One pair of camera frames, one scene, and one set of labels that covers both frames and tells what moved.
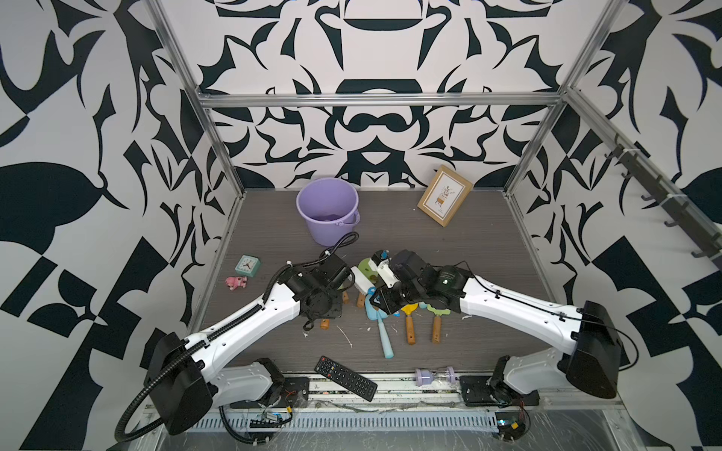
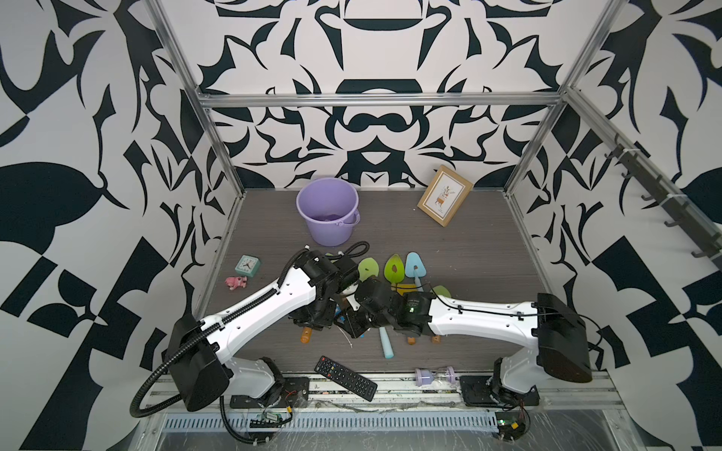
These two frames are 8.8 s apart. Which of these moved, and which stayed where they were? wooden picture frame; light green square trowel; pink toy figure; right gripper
Moved: right gripper
Stayed: pink toy figure; wooden picture frame; light green square trowel
